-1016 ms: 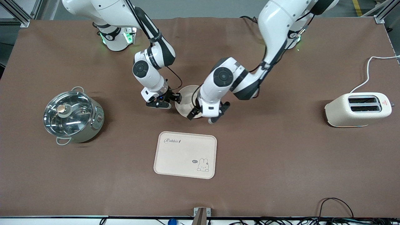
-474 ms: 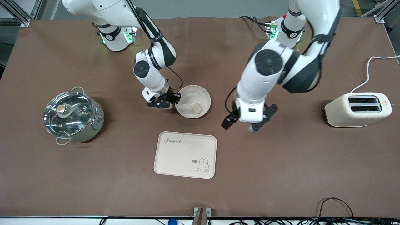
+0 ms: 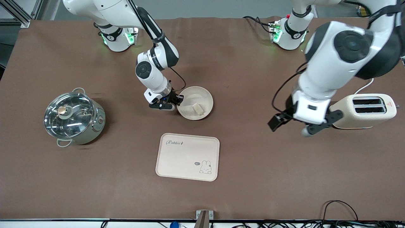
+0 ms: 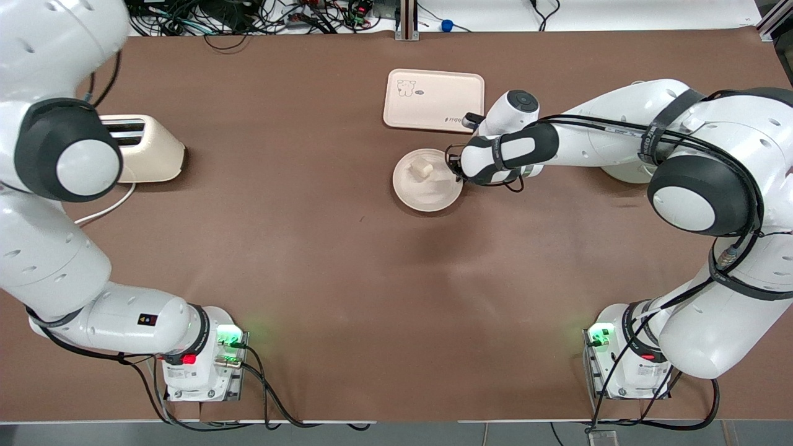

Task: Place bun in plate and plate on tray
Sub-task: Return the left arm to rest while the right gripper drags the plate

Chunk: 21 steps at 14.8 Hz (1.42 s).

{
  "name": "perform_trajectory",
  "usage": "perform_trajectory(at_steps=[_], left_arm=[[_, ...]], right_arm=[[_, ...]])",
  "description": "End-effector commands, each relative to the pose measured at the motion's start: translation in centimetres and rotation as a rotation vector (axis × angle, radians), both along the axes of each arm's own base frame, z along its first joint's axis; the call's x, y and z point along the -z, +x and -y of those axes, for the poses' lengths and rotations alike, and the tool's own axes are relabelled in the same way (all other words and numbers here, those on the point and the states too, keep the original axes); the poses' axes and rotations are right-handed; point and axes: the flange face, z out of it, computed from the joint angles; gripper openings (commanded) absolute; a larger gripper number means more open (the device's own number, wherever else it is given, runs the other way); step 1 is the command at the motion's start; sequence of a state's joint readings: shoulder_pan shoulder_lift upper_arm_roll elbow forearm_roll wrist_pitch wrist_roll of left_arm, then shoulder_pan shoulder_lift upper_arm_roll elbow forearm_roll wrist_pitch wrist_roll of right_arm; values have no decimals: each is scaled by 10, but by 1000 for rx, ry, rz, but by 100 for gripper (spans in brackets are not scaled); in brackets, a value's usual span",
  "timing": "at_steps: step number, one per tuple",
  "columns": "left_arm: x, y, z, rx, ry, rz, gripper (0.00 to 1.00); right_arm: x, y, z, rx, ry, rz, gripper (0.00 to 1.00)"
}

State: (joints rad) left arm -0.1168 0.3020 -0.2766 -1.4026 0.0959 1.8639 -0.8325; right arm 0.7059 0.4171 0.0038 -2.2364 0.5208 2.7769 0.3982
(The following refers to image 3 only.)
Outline round cream plate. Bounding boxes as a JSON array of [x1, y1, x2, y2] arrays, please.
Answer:
[[177, 86, 214, 121]]

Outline cream rabbit print tray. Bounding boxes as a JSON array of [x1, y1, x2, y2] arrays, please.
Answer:
[[155, 133, 220, 182]]

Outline cream two-slot toaster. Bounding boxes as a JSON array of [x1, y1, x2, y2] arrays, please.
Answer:
[[328, 93, 400, 129]]

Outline steel pot with glass lid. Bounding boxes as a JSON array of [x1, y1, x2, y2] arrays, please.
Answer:
[[44, 88, 106, 148]]

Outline brown table cover cloth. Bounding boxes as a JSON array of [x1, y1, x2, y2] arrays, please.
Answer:
[[0, 16, 405, 221]]

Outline glass pot lid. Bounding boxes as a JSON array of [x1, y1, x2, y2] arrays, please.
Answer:
[[44, 92, 94, 139]]

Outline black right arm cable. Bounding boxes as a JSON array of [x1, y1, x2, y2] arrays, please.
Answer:
[[170, 66, 187, 93]]

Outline white toaster power cord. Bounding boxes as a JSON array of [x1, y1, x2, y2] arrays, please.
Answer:
[[354, 78, 374, 95]]

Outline black looped floor cable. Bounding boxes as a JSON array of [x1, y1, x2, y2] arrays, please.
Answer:
[[323, 200, 358, 222]]

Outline black cable bundle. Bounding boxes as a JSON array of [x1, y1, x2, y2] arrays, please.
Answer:
[[253, 219, 405, 228]]

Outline black left base cable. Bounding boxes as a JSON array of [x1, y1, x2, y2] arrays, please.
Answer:
[[243, 16, 273, 33]]

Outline metal table edge bracket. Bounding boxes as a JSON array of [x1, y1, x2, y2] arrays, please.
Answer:
[[196, 210, 214, 228]]

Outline aluminium frame profile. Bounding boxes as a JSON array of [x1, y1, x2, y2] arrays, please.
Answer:
[[0, 0, 43, 28]]

